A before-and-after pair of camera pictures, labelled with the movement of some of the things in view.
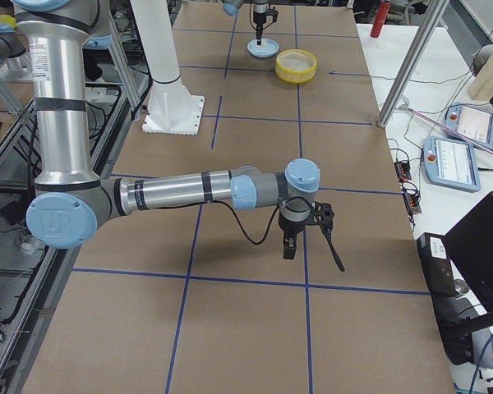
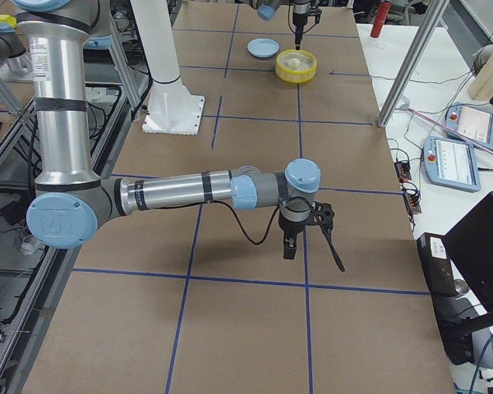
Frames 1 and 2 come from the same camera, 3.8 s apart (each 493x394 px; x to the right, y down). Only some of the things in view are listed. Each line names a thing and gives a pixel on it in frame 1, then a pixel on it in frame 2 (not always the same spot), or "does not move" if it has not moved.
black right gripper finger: [329, 234] does not move
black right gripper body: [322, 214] does not move
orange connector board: [403, 170] does not move
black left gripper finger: [259, 33] -> [298, 34]
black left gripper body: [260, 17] -> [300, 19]
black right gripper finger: [289, 247] does not move
